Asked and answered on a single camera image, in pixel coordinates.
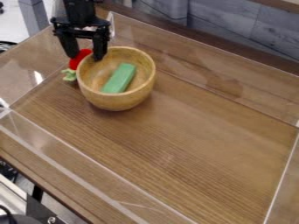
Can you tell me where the clear acrylic corner bracket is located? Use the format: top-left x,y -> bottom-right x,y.
107,11 -> 116,38

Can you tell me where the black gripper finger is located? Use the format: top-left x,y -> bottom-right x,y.
57,32 -> 80,59
92,36 -> 108,61

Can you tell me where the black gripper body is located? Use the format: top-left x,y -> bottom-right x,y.
51,17 -> 111,39

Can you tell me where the black cable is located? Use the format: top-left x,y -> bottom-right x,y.
0,204 -> 16,224

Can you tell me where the clear acrylic tray wall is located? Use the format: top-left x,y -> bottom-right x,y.
0,16 -> 299,224

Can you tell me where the green rectangular block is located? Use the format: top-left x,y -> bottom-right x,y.
100,63 -> 136,94

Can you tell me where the red plush strawberry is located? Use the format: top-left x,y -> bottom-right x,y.
61,48 -> 92,81

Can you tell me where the wooden bowl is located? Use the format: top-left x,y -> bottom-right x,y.
76,46 -> 156,111

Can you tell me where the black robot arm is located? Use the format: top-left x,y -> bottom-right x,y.
51,0 -> 111,61

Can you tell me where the black metal table bracket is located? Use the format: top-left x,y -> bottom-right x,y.
25,195 -> 67,224

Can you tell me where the grey post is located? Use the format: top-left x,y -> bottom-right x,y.
17,0 -> 49,36

